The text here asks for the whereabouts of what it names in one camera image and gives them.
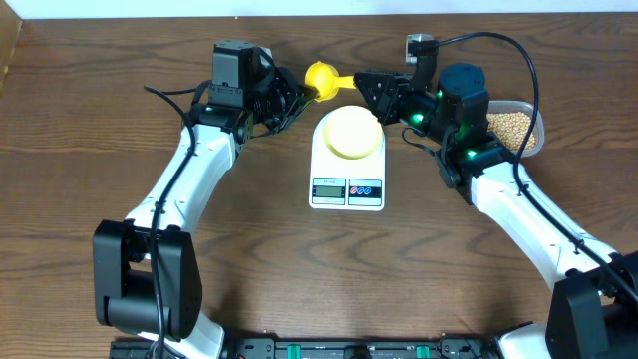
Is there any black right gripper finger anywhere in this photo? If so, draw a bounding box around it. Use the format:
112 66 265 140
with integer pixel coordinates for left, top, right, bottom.
363 86 399 125
354 70 413 93

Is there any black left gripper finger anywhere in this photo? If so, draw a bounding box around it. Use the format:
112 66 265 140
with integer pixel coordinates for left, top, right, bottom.
268 92 317 133
276 67 315 100

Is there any yellow plastic measuring scoop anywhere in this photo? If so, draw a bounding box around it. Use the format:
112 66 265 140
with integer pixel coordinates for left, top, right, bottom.
304 61 356 102

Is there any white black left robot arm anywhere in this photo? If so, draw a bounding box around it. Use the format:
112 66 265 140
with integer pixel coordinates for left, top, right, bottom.
93 40 318 358

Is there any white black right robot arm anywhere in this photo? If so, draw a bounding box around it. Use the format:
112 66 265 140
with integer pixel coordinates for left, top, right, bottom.
354 36 637 358

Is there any yellow plastic bowl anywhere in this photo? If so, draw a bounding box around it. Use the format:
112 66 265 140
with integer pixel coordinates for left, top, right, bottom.
322 106 383 160

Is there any white digital kitchen scale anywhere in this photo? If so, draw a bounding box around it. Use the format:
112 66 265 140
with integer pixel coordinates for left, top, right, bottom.
308 113 386 211

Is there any clear plastic soybean container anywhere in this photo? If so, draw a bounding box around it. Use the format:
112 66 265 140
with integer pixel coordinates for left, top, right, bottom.
487 100 545 157

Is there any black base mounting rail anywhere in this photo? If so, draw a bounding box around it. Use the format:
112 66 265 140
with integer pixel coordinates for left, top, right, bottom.
109 337 504 359

